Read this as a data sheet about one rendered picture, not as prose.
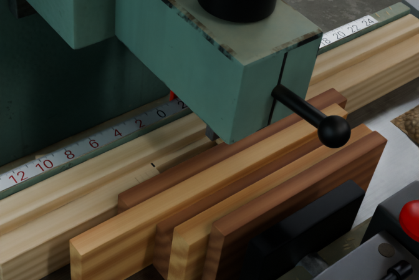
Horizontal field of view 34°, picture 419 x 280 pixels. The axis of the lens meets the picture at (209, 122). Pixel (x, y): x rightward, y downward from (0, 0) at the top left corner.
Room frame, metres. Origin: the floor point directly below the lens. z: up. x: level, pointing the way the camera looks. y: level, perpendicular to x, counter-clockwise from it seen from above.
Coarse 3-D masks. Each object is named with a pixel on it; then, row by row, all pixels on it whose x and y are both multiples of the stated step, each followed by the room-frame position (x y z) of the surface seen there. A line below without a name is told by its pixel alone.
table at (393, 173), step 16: (416, 80) 0.55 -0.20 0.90; (384, 96) 0.52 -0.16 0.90; (400, 96) 0.52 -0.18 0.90; (416, 96) 0.52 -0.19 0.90; (352, 112) 0.49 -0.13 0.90; (368, 112) 0.49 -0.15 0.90; (384, 112) 0.49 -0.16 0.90; (400, 112) 0.50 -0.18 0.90; (352, 128) 0.46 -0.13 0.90; (384, 128) 0.47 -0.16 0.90; (400, 144) 0.45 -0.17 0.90; (416, 144) 0.46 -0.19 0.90; (384, 160) 0.43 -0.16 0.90; (400, 160) 0.43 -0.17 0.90; (416, 160) 0.44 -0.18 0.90; (384, 176) 0.41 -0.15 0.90; (400, 176) 0.41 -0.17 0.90; (416, 176) 0.42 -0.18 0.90; (368, 192) 0.39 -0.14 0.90; (384, 192) 0.39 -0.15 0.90; (368, 208) 0.37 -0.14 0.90; (352, 224) 0.35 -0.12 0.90; (64, 272) 0.27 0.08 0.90; (144, 272) 0.28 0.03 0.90
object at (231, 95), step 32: (128, 0) 0.40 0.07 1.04; (160, 0) 0.37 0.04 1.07; (192, 0) 0.37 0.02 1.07; (128, 32) 0.40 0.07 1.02; (160, 32) 0.37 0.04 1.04; (192, 32) 0.35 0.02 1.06; (224, 32) 0.34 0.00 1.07; (256, 32) 0.35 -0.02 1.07; (288, 32) 0.36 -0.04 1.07; (320, 32) 0.36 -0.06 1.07; (160, 64) 0.37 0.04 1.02; (192, 64) 0.35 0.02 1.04; (224, 64) 0.33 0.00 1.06; (256, 64) 0.32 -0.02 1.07; (288, 64) 0.34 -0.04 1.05; (192, 96) 0.34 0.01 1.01; (224, 96) 0.32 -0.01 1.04; (256, 96) 0.33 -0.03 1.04; (224, 128) 0.32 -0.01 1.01; (256, 128) 0.33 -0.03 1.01
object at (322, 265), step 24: (336, 192) 0.30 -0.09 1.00; (360, 192) 0.30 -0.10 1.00; (288, 216) 0.27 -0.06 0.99; (312, 216) 0.27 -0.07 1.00; (336, 216) 0.28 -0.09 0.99; (264, 240) 0.25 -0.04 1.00; (288, 240) 0.25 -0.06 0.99; (312, 240) 0.27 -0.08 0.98; (264, 264) 0.24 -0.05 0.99; (288, 264) 0.26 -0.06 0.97; (312, 264) 0.26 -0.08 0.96
